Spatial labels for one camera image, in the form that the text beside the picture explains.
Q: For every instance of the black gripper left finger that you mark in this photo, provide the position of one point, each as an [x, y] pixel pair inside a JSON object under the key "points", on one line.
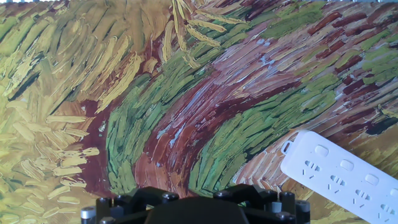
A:
{"points": [[124, 208]]}

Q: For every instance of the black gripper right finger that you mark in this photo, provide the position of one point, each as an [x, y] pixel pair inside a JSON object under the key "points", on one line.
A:
{"points": [[273, 208]]}

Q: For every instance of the Van Gogh wheatfield print cloth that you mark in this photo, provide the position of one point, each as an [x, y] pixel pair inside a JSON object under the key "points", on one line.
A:
{"points": [[155, 93]]}

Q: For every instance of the white four-socket power strip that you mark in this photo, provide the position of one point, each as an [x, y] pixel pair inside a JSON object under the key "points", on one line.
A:
{"points": [[342, 180]]}

